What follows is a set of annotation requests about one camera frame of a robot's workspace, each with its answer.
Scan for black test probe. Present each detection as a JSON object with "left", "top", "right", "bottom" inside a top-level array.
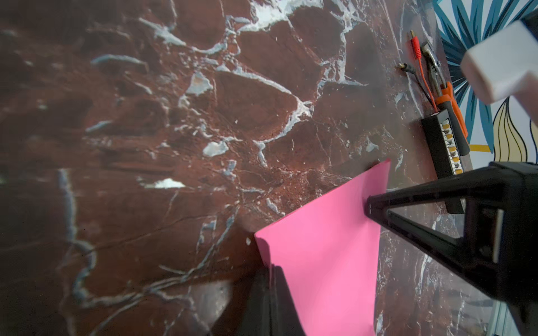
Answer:
[{"left": 398, "top": 62, "right": 436, "bottom": 108}]

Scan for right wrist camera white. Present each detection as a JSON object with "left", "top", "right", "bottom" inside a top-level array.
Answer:
[{"left": 460, "top": 20, "right": 537, "bottom": 123}]

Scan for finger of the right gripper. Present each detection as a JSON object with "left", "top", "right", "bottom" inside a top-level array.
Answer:
[
  {"left": 365, "top": 166, "right": 504, "bottom": 223},
  {"left": 365, "top": 207, "right": 500, "bottom": 300}
]

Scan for orange handled pliers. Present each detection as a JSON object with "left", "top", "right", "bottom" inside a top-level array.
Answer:
[{"left": 420, "top": 42, "right": 470, "bottom": 156}]

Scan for black connector strip box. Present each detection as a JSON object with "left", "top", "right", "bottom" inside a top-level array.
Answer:
[{"left": 421, "top": 110, "right": 465, "bottom": 214}]

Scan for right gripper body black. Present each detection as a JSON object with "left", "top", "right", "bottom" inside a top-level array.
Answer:
[{"left": 460, "top": 162, "right": 537, "bottom": 335}]

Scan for pink square paper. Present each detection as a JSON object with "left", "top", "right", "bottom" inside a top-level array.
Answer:
[{"left": 254, "top": 160, "right": 390, "bottom": 335}]

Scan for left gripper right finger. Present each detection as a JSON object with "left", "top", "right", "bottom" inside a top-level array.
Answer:
[{"left": 270, "top": 265, "right": 305, "bottom": 336}]

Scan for red test probe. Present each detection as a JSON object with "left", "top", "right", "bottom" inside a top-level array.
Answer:
[{"left": 410, "top": 30, "right": 439, "bottom": 113}]

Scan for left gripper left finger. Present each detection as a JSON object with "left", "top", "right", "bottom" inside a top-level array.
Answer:
[{"left": 211, "top": 267, "right": 272, "bottom": 335}]

